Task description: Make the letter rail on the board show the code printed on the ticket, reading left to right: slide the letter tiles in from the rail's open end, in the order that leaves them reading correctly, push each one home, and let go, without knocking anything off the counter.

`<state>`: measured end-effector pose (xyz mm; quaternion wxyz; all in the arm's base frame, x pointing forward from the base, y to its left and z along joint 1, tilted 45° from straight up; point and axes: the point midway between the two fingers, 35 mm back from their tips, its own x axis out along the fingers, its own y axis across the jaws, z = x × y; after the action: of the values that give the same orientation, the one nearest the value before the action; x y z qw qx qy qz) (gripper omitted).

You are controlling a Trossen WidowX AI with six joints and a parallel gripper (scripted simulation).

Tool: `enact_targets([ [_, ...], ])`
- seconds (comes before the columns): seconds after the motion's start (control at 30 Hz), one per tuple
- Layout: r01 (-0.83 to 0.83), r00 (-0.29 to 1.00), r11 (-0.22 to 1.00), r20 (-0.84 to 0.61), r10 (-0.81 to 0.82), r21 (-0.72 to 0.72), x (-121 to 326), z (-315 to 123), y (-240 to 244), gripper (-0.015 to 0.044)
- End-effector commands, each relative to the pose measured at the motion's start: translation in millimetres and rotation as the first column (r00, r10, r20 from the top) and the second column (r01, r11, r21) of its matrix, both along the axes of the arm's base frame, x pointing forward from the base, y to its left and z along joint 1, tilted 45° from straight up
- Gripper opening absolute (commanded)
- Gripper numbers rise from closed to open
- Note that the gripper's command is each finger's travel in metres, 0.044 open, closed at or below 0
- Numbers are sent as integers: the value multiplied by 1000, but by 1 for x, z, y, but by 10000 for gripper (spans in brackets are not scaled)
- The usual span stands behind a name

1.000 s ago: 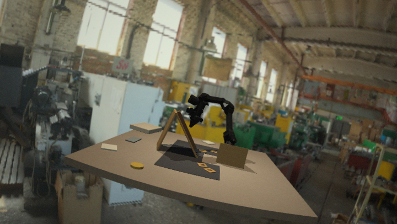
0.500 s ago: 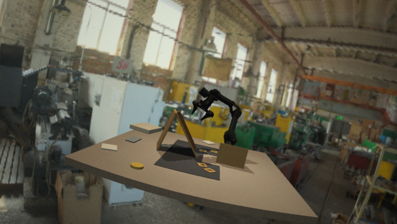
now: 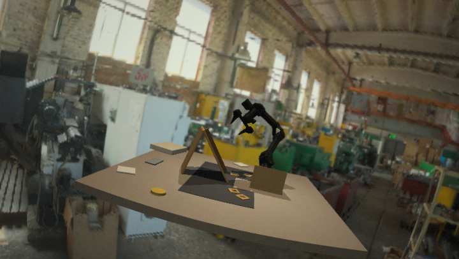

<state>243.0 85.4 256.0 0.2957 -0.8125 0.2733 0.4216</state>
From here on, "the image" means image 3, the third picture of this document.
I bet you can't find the grey flat rectangular tile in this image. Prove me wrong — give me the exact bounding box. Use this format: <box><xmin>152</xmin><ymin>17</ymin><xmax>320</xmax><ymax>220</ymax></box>
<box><xmin>145</xmin><ymin>158</ymin><xmax>163</xmax><ymax>165</ymax></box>

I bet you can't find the yellow flat round disc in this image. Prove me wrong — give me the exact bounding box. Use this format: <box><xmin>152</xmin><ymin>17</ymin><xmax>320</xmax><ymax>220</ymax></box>
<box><xmin>151</xmin><ymin>188</ymin><xmax>166</xmax><ymax>196</ymax></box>

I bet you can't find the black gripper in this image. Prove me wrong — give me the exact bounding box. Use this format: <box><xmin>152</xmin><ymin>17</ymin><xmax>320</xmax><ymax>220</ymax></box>
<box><xmin>230</xmin><ymin>109</ymin><xmax>254</xmax><ymax>135</ymax></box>

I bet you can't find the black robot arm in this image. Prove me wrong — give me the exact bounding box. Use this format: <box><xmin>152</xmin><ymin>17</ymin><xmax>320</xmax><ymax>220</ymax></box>
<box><xmin>241</xmin><ymin>99</ymin><xmax>285</xmax><ymax>168</ymax></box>

